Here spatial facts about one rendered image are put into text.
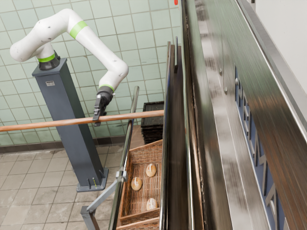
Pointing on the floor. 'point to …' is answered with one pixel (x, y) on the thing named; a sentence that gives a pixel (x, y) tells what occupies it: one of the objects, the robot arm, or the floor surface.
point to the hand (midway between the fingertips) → (97, 118)
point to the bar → (123, 175)
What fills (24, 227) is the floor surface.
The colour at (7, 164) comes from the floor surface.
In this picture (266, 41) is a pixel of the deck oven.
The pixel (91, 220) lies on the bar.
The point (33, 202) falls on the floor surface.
